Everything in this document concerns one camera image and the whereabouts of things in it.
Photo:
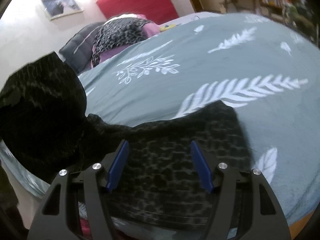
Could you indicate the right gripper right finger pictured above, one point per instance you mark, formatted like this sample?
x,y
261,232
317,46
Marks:
x,y
241,200

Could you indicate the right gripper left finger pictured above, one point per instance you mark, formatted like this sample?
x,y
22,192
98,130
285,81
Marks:
x,y
58,216

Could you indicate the grey leaf print duvet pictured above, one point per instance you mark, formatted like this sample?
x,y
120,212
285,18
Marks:
x,y
245,88

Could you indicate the grey tufted headboard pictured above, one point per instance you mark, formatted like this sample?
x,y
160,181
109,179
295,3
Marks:
x,y
77,52

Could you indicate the yellow blue toy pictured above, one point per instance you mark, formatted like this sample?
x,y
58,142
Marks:
x,y
167,27

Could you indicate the pink blanket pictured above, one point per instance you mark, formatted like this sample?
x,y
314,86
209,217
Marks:
x,y
150,29

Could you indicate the grey leopard print garment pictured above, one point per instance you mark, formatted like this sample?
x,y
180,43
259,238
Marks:
x,y
116,33

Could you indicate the wooden bookshelf with books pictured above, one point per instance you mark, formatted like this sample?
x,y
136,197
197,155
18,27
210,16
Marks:
x,y
294,13

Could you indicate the framed wall picture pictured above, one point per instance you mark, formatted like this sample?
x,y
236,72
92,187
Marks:
x,y
60,8

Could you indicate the red wall panel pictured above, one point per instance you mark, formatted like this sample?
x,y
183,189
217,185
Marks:
x,y
159,11

